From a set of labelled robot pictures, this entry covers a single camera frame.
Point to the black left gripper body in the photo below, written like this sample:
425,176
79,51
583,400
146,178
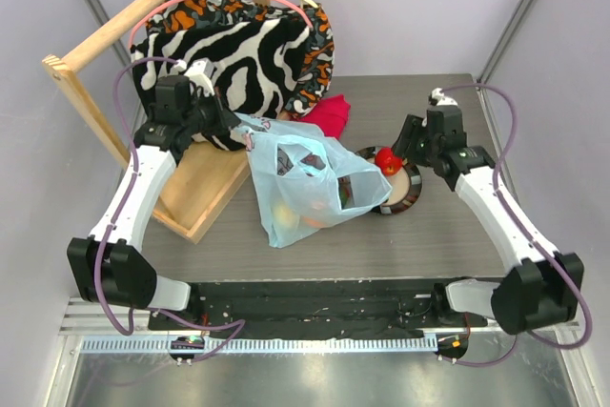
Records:
200,117

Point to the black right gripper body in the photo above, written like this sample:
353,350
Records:
407,138

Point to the red yellow cherry bunch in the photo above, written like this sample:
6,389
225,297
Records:
345,192

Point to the light blue cartoon plastic bag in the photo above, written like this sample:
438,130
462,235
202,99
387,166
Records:
296,164

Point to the yellow pear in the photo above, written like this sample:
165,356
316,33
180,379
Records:
285,217

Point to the orange persimmon fruit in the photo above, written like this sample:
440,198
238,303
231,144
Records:
317,221

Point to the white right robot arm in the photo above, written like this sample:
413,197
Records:
541,284

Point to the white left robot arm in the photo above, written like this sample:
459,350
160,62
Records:
108,265

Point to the red apple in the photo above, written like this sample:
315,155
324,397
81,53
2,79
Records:
387,161

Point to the black fruit plate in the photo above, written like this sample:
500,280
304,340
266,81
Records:
406,185

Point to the zebra pattern fleece garment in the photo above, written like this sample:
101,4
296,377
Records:
256,64

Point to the red folded cloth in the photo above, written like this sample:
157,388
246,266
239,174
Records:
330,114

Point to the orange camouflage pattern garment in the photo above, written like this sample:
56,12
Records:
314,75

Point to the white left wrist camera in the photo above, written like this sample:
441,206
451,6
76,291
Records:
199,72

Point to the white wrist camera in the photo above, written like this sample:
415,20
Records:
438,97
199,72

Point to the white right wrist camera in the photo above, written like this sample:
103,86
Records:
438,97

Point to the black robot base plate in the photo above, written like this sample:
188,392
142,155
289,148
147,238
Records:
320,310

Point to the white slotted cable duct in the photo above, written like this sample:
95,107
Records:
182,345

